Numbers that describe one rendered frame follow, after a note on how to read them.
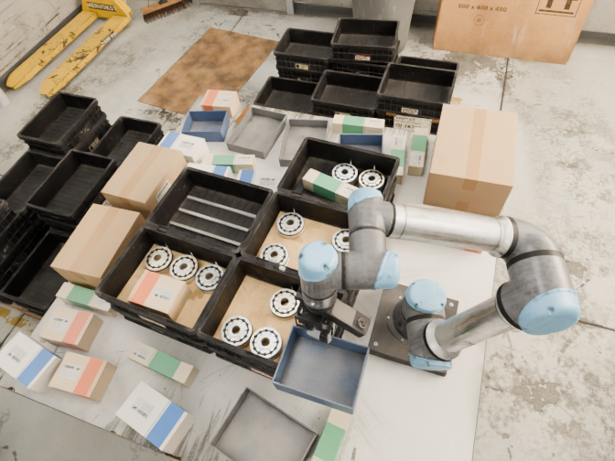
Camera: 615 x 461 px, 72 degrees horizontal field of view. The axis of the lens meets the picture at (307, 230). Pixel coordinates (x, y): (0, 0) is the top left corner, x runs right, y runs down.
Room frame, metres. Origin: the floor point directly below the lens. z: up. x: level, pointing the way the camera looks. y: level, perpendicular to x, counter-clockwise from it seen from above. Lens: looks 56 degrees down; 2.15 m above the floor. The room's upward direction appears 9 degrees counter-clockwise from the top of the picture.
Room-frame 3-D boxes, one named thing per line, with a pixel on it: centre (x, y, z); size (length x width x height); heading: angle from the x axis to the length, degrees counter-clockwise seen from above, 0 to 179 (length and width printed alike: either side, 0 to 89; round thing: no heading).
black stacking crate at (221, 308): (0.54, 0.15, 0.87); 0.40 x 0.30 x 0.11; 60
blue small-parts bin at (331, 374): (0.30, 0.02, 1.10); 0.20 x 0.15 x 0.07; 64
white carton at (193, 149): (1.52, 0.53, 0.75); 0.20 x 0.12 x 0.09; 62
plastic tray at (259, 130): (1.58, 0.16, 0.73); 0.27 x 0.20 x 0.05; 150
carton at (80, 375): (0.50, 0.84, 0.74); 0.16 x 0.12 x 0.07; 68
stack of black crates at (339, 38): (2.47, -0.56, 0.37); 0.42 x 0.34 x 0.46; 63
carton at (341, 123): (1.51, -0.32, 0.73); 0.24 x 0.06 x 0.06; 68
